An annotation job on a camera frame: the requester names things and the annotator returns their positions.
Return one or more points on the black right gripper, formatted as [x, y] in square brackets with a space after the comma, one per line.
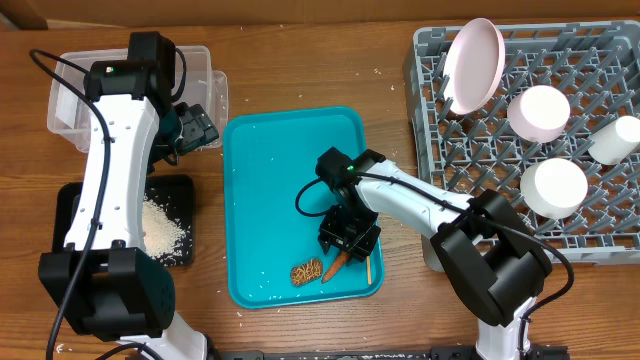
[332, 237]

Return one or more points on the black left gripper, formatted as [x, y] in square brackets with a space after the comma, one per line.
[199, 130]

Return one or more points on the carrot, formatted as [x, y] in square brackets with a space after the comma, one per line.
[341, 260]

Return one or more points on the wooden chopstick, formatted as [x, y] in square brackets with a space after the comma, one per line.
[368, 270]

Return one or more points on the pile of white rice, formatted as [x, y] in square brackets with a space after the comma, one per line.
[165, 240]

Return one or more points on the pale green saucer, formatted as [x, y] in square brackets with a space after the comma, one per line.
[554, 188]

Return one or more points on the large white plate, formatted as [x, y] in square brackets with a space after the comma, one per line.
[474, 66]

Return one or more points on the pink bowl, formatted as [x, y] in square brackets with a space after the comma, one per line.
[539, 114]

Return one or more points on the white cup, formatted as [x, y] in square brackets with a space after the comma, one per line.
[615, 141]

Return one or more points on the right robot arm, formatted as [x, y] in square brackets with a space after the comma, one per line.
[496, 269]

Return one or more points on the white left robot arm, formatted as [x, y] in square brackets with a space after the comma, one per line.
[104, 283]

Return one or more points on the grey dishwasher rack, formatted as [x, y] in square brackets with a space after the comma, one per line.
[596, 65]

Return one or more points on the black tray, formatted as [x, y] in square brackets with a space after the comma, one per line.
[177, 191]

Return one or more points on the teal plastic tray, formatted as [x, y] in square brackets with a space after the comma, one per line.
[272, 222]

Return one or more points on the clear plastic bin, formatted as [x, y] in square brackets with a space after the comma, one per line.
[195, 75]

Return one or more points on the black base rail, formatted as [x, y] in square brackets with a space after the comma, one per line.
[458, 352]

